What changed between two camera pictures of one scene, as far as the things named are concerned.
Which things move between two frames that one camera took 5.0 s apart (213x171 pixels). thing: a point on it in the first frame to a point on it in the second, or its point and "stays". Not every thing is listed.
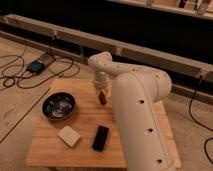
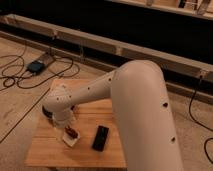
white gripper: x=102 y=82 to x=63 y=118
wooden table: x=74 y=131 stays
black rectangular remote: x=100 y=138 stays
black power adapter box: x=35 y=66 stays
